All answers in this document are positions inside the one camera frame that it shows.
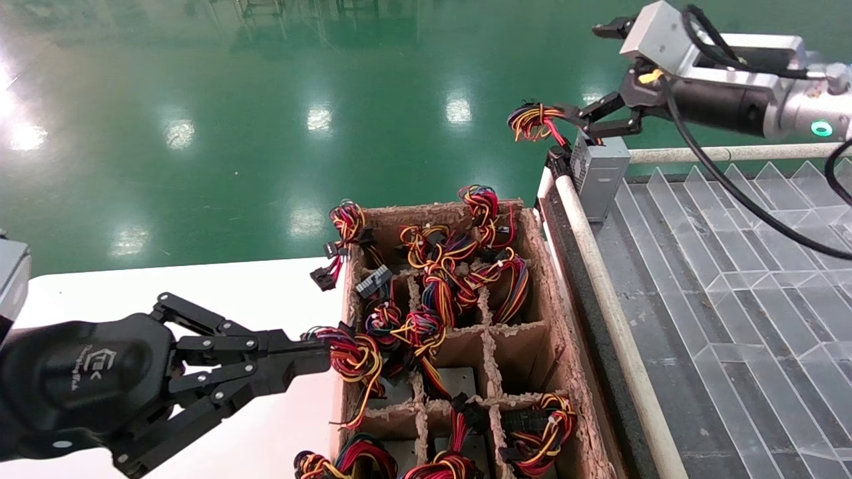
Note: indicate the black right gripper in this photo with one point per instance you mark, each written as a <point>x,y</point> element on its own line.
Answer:
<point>712,103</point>

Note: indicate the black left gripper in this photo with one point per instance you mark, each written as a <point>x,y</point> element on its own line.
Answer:
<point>80,382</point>

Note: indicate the yellow tag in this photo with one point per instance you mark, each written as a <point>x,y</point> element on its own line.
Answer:
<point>651,76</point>

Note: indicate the black pipe corner connector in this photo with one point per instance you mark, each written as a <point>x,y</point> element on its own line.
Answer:
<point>558,161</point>

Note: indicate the short white rack pipe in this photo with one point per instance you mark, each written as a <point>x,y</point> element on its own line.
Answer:
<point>732,154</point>

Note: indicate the brown cardboard divider box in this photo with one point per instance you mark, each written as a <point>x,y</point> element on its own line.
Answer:
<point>466,347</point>

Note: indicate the clear plastic divider tray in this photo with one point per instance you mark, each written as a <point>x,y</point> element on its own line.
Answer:
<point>765,332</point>

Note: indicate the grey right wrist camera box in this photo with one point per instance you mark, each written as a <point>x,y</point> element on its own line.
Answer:
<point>659,36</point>

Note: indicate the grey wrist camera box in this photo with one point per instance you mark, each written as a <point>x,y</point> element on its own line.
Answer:
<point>659,36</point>
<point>13,286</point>

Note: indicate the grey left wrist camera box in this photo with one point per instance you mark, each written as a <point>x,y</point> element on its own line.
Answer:
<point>13,286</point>

